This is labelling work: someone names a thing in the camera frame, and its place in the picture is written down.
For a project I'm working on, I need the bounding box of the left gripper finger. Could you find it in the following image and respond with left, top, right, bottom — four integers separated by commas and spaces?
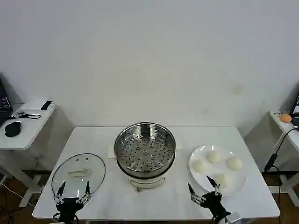
76, 181, 92, 206
53, 181, 67, 205

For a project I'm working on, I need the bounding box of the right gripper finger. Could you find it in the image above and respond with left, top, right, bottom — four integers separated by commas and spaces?
206, 175, 221, 196
187, 182, 206, 206

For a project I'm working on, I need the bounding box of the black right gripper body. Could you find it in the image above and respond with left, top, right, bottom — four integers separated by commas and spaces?
200, 190, 232, 219

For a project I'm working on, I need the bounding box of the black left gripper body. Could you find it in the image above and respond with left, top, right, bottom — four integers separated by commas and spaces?
55, 197, 80, 223

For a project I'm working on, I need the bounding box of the white steamed bun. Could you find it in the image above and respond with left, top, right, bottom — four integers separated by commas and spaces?
193, 158, 209, 174
226, 156, 243, 171
216, 173, 233, 189
206, 150, 222, 164

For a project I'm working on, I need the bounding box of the round white plate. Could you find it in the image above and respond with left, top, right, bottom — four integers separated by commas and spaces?
189, 144, 248, 196

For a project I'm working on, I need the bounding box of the round glass lid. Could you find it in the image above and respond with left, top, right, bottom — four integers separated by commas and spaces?
51, 153, 107, 203

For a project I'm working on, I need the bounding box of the white electric cooker base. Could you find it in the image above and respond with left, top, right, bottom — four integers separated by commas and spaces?
116, 153, 176, 190

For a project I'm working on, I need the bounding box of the steel perforated steamer basket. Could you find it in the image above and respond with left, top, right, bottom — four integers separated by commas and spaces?
114, 121, 176, 172

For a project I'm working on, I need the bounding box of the white side desk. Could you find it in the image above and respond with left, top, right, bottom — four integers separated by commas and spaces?
0, 102, 57, 208

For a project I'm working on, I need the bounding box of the black computer mouse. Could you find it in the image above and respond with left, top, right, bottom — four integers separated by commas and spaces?
4, 121, 22, 138

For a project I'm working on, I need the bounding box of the white desk with legs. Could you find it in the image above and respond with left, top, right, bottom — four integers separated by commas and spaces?
269, 109, 299, 208

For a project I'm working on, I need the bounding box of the black and white phone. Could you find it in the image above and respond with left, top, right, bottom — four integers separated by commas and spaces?
40, 100, 53, 111

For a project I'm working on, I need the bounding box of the black laptop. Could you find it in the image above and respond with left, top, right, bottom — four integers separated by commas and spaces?
0, 78, 14, 127

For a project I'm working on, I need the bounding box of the dark laptop screen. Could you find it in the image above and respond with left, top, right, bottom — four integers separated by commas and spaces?
290, 93, 299, 125

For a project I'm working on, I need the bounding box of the white charger cable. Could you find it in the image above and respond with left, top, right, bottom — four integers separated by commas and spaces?
271, 125, 299, 154

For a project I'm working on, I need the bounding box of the black looped cable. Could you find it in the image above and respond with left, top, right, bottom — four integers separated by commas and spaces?
15, 111, 42, 120

